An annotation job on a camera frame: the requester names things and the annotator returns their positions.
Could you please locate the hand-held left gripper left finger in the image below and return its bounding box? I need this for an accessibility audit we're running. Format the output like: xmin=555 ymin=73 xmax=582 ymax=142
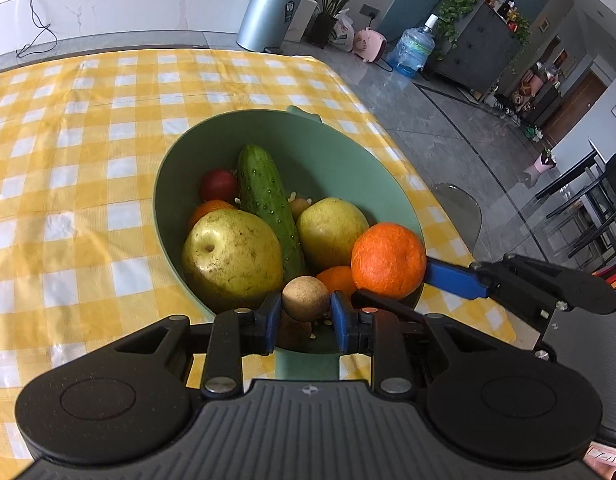
xmin=115 ymin=291 xmax=283 ymax=397

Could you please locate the green colander bowl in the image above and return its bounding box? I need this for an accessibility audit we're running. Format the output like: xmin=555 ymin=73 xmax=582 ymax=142
xmin=153 ymin=105 xmax=427 ymax=382

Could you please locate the pink flower pot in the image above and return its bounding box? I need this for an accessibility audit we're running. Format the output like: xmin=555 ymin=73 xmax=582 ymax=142
xmin=532 ymin=149 xmax=557 ymax=174

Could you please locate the yellow checkered tablecloth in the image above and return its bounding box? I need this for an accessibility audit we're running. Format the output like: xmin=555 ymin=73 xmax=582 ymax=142
xmin=0 ymin=49 xmax=516 ymax=462

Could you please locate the orange mandarin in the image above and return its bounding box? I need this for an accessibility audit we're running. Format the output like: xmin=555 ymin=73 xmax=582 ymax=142
xmin=188 ymin=199 xmax=236 ymax=231
xmin=351 ymin=222 xmax=427 ymax=298
xmin=315 ymin=266 xmax=359 ymax=301

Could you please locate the clear plastic chair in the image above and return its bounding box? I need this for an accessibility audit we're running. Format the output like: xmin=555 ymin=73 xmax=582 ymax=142
xmin=430 ymin=182 xmax=483 ymax=254

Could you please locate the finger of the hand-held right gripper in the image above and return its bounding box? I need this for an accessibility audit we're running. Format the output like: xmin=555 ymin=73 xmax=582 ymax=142
xmin=352 ymin=289 xmax=429 ymax=332
xmin=425 ymin=254 xmax=571 ymax=334

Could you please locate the pink pig heater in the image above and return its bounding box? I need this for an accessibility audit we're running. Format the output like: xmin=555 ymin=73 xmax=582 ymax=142
xmin=352 ymin=28 xmax=390 ymax=64

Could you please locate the dark grey cabinet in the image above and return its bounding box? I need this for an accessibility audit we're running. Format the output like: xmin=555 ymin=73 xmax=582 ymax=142
xmin=433 ymin=0 xmax=523 ymax=94

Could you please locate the black dining table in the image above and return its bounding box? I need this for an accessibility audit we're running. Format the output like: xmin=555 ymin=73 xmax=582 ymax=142
xmin=535 ymin=149 xmax=613 ymax=202

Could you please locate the green cucumber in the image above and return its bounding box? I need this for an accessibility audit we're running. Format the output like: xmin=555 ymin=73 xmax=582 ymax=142
xmin=236 ymin=144 xmax=306 ymax=281

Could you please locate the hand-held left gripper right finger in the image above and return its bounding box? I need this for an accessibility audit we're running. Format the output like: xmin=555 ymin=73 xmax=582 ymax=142
xmin=330 ymin=290 xmax=493 ymax=395

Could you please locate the long-leaf potted plant black pot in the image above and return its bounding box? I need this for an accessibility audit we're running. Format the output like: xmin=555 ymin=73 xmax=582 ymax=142
xmin=307 ymin=0 xmax=399 ymax=50

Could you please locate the white plastic bag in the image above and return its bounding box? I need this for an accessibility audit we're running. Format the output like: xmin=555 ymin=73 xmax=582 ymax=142
xmin=330 ymin=9 xmax=356 ymax=53

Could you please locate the yellow-green pear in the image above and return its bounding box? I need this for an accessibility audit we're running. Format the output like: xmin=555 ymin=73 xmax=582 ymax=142
xmin=295 ymin=197 xmax=371 ymax=273
xmin=182 ymin=208 xmax=285 ymax=313

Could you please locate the black cable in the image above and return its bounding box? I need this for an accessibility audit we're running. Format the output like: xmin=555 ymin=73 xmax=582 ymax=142
xmin=15 ymin=0 xmax=59 ymax=58

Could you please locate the blue water bottle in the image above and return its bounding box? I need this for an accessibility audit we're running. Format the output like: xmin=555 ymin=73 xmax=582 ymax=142
xmin=390 ymin=14 xmax=439 ymax=79

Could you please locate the white marble television cabinet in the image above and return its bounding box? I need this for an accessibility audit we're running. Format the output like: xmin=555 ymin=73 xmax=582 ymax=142
xmin=0 ymin=0 xmax=257 ymax=59

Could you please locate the black dining chair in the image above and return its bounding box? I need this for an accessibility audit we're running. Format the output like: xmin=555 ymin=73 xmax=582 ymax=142
xmin=548 ymin=154 xmax=616 ymax=262

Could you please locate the grey pedal trash can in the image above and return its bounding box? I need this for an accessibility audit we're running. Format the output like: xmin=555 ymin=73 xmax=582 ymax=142
xmin=236 ymin=0 xmax=306 ymax=53

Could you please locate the red tomato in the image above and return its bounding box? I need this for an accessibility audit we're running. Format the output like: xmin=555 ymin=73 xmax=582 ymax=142
xmin=198 ymin=169 xmax=239 ymax=205

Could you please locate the white box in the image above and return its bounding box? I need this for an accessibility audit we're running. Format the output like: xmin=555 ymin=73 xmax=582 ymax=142
xmin=286 ymin=0 xmax=319 ymax=44

